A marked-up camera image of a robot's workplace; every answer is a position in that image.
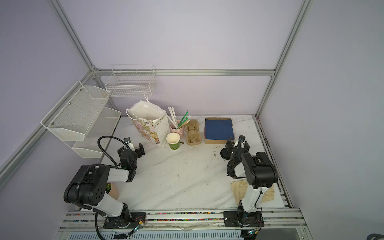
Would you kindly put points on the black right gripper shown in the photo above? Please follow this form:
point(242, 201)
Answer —
point(236, 148)

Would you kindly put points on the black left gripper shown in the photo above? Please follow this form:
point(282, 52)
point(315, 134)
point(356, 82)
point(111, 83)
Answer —
point(132, 151)

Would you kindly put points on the black plastic cup lid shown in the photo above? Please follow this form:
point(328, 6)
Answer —
point(226, 154)

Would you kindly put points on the cartoon animal paper gift bag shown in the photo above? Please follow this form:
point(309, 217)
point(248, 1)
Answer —
point(151, 121)

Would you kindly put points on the green paper coffee cup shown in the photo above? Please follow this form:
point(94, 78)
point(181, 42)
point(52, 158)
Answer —
point(173, 140)

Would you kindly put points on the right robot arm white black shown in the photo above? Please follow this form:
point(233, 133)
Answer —
point(260, 174)

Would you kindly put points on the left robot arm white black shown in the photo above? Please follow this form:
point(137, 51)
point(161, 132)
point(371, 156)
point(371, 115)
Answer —
point(88, 190)

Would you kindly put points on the cardboard box of blue napkins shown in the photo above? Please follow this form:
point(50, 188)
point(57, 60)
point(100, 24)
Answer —
point(218, 130)

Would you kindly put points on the pink metal straw bucket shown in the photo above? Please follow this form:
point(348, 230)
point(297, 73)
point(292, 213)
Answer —
point(174, 129)

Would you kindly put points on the stacked brown pulp cup carriers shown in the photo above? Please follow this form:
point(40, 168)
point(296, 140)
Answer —
point(193, 136)

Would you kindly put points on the white wrapped straw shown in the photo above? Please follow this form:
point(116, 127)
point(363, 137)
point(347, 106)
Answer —
point(173, 117)

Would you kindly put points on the beige cloth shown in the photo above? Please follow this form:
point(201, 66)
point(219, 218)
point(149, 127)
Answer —
point(239, 189)

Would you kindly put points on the green wrapped straw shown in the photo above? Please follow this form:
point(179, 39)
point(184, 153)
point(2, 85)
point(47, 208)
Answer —
point(183, 120)

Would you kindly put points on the white mesh two-tier shelf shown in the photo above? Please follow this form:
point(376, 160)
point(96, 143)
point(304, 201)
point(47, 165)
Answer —
point(81, 117)

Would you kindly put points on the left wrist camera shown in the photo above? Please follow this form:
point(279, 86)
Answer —
point(129, 143)

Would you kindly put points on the white wire basket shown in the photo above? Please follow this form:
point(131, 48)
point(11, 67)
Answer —
point(132, 81)

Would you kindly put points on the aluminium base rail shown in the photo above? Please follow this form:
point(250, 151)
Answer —
point(279, 224)

